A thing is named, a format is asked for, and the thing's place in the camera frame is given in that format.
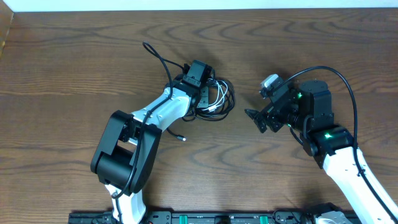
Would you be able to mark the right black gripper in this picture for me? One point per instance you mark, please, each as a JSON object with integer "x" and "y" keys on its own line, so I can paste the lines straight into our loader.
{"x": 271, "y": 116}

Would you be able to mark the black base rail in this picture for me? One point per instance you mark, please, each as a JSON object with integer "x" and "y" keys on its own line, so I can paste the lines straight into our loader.
{"x": 321, "y": 213}

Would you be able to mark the cardboard panel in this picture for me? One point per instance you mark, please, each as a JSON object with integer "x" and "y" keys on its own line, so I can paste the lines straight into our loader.
{"x": 6, "y": 18}

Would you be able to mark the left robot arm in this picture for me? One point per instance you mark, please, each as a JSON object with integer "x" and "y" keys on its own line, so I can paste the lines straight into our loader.
{"x": 126, "y": 151}

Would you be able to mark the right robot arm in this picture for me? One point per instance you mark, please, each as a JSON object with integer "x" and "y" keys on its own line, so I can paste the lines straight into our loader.
{"x": 308, "y": 110}

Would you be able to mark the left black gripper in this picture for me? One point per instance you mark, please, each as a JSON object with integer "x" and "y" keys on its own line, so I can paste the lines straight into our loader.
{"x": 206, "y": 103}

